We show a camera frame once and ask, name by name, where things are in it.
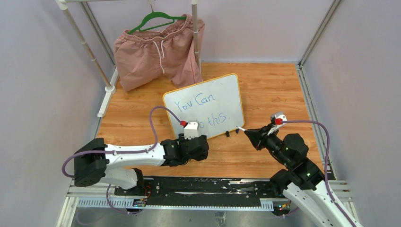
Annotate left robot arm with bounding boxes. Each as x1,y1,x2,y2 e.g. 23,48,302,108
73,134,209,195

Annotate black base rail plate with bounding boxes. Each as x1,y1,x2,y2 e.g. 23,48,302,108
112,176,291,210

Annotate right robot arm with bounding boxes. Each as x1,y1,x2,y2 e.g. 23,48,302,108
244,119,361,227

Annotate purple cable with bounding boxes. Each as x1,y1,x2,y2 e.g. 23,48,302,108
61,105,189,215
274,118,359,227

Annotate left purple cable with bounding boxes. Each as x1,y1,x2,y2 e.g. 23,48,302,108
61,105,189,215

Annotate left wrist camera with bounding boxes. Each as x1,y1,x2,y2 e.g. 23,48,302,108
184,121,200,140

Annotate white clothes rack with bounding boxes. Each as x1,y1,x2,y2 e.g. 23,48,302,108
55,0,201,118

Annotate green clothes hanger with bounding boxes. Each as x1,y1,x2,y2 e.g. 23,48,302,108
127,4,187,35

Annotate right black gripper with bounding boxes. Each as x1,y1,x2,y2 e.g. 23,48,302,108
245,122,291,167

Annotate yellow framed whiteboard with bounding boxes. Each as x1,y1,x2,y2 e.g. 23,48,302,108
163,74,244,138

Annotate pink drawstring shorts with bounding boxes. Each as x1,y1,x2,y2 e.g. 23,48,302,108
114,14,203,92

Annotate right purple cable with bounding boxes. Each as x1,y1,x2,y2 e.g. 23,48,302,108
274,118,359,227

